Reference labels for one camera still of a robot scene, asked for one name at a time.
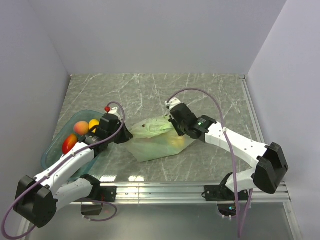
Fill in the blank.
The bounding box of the green plastic bag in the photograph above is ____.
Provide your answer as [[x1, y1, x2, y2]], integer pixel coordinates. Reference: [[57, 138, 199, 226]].
[[124, 114, 195, 162]]

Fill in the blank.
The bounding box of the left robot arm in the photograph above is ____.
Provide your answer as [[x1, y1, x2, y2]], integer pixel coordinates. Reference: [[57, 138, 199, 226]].
[[13, 112, 133, 228]]

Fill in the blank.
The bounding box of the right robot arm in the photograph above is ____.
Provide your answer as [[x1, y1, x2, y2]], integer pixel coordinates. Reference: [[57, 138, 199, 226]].
[[165, 99, 289, 201]]

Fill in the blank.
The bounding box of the fruit inside bag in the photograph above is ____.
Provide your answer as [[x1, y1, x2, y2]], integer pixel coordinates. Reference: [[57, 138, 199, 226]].
[[170, 136, 185, 148]]

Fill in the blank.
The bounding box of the yellow mango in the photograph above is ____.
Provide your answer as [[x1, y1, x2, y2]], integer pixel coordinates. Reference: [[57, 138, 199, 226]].
[[88, 119, 100, 133]]

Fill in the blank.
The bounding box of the peach in tray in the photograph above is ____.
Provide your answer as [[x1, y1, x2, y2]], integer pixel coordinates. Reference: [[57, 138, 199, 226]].
[[73, 121, 89, 136]]

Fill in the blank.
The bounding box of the red chili pepper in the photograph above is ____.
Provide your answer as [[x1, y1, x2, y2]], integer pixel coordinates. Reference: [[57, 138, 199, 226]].
[[61, 133, 78, 155]]

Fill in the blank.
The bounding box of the teal plastic tray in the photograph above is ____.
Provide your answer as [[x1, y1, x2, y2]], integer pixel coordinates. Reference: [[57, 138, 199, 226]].
[[40, 110, 103, 170]]

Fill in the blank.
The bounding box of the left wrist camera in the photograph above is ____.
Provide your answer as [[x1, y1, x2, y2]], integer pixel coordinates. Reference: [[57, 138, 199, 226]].
[[104, 106, 121, 118]]

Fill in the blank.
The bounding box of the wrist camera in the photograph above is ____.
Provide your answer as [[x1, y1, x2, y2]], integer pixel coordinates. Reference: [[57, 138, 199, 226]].
[[104, 106, 121, 118], [165, 97, 182, 110]]

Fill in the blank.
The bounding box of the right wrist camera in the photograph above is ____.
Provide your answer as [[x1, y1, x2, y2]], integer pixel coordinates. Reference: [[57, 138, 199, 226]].
[[165, 97, 182, 110]]

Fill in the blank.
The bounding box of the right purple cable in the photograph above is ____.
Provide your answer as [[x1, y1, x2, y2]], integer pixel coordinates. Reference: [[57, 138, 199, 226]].
[[168, 87, 253, 238]]

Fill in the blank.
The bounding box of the aluminium rail front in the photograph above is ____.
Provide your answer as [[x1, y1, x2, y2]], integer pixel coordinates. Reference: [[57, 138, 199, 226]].
[[69, 182, 291, 205]]

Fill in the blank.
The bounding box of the aluminium rail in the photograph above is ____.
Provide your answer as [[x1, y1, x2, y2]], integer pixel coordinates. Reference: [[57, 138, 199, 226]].
[[238, 74, 265, 143], [69, 182, 291, 205]]

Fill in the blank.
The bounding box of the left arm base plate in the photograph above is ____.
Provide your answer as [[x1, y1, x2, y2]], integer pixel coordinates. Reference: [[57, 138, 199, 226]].
[[94, 186, 117, 203]]

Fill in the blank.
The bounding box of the aluminium rail right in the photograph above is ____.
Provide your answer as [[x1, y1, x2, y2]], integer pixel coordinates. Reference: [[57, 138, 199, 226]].
[[238, 74, 265, 143]]

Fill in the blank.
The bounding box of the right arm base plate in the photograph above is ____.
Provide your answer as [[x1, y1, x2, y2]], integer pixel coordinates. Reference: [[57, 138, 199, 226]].
[[201, 185, 230, 202]]

